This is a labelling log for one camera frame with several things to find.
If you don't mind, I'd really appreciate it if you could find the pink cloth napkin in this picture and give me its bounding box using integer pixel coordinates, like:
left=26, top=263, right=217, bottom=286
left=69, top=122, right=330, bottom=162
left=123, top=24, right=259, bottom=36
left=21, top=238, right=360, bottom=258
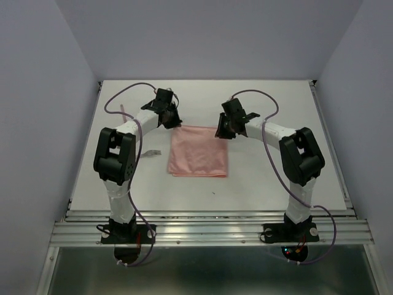
left=168, top=125, right=228, bottom=178

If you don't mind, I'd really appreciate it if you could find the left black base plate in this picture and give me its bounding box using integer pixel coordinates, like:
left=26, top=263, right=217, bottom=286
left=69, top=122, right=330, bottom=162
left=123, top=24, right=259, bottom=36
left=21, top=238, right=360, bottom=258
left=96, top=223, right=155, bottom=245

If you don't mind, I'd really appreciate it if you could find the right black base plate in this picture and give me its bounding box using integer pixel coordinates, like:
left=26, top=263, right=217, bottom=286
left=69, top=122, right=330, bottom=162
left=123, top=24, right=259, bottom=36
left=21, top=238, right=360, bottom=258
left=259, top=222, right=320, bottom=244

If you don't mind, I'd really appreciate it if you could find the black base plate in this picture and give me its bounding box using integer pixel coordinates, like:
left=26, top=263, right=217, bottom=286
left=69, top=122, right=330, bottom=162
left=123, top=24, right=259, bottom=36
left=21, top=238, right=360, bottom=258
left=259, top=222, right=320, bottom=244
left=96, top=223, right=155, bottom=245

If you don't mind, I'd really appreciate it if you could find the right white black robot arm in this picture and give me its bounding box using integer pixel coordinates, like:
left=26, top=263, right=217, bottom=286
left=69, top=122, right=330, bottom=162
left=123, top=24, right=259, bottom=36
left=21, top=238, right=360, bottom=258
left=215, top=98, right=325, bottom=240

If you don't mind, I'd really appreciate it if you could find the pink handled knife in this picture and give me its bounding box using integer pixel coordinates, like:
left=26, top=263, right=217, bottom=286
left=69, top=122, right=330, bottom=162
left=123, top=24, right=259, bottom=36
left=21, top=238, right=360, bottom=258
left=120, top=104, right=128, bottom=123

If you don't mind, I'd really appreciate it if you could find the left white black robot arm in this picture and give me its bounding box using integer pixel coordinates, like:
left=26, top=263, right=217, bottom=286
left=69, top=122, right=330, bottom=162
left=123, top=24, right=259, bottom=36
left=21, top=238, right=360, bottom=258
left=93, top=88, right=182, bottom=242

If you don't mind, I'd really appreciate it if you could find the pink handled fork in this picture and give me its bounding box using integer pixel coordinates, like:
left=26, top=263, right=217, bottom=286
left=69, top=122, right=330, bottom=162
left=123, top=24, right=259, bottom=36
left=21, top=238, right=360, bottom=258
left=141, top=150, right=161, bottom=158

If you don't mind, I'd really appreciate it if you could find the aluminium rail frame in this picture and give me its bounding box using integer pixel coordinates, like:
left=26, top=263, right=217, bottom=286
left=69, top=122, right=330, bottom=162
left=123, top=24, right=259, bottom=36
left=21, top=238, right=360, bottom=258
left=37, top=80, right=391, bottom=294

